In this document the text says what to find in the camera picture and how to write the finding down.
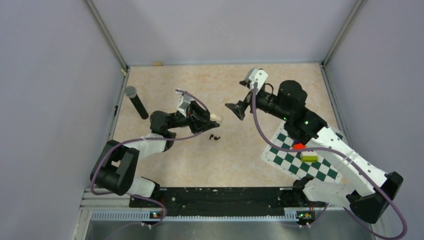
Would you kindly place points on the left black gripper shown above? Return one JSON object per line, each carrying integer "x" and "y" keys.
{"x": 198, "y": 119}

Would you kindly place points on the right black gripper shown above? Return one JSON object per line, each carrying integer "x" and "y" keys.
{"x": 239, "y": 107}

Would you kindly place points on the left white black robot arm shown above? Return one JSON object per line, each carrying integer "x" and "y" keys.
{"x": 115, "y": 169}

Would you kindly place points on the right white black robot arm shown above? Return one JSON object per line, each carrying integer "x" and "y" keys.
{"x": 369, "y": 191}

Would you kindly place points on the red block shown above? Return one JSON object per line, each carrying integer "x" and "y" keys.
{"x": 298, "y": 146}

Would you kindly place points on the small wooden piece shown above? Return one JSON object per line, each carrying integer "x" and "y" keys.
{"x": 157, "y": 64}

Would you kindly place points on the black microphone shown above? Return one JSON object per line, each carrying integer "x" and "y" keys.
{"x": 131, "y": 93}

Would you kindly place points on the green white block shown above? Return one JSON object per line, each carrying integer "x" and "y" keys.
{"x": 309, "y": 157}

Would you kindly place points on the green white chessboard mat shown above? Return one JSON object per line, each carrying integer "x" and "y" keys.
{"x": 291, "y": 164}

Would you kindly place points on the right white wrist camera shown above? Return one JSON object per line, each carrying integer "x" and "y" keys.
{"x": 256, "y": 76}

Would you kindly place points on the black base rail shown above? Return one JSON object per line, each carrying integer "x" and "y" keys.
{"x": 226, "y": 201}

